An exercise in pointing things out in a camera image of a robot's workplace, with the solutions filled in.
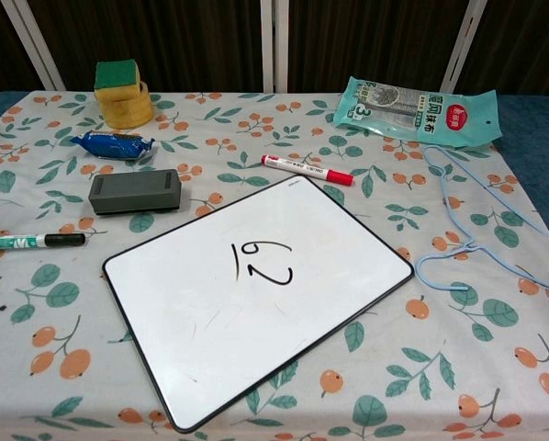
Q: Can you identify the dark grey board eraser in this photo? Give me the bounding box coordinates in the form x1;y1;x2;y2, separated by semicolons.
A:
88;168;185;218

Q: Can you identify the red and white marker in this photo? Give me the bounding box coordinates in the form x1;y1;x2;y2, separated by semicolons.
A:
260;153;355;188

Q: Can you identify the teal cleaning cloth package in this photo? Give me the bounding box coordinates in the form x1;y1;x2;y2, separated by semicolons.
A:
331;75;505;149

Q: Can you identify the blue snack packet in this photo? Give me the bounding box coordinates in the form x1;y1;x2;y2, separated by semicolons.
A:
69;130;156;162

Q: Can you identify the green and yellow sponge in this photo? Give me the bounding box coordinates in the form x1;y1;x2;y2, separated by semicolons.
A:
94;61;142;101

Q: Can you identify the floral patterned tablecloth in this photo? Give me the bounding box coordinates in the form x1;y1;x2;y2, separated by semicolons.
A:
0;89;549;441

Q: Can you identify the green and black marker pen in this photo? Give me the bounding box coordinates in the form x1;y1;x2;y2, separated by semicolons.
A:
0;232;88;253

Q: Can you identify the white dry-erase board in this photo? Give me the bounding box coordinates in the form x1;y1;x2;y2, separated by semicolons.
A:
101;174;415;435

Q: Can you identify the light blue wire hanger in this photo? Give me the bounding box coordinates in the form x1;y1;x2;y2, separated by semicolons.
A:
414;144;549;297

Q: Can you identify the white metal frame post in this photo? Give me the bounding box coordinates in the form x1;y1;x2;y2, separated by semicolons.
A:
260;0;291;94
440;0;488;94
0;0;66;91

